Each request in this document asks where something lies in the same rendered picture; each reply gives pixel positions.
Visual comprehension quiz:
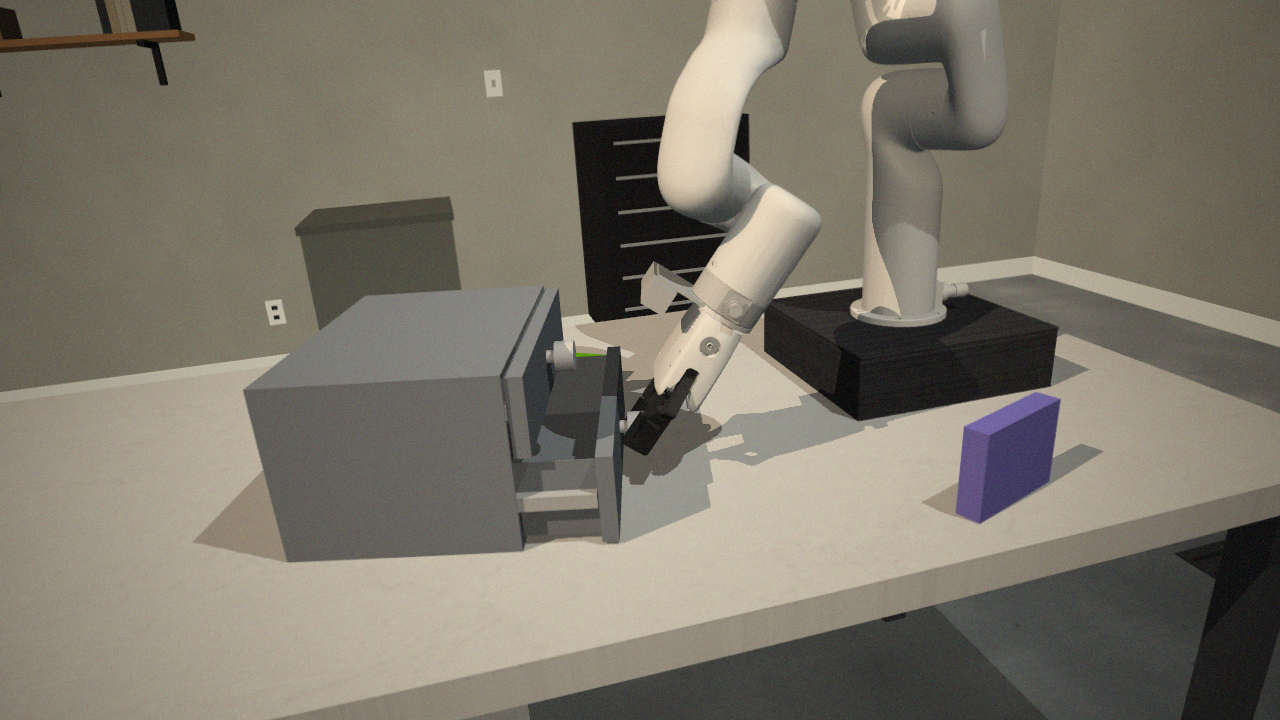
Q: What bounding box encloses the grey drawer cabinet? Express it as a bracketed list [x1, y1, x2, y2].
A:
[243, 284, 640, 562]

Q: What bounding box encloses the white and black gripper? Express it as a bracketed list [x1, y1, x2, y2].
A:
[622, 302, 753, 456]

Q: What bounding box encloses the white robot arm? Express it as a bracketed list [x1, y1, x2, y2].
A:
[641, 0, 1009, 329]

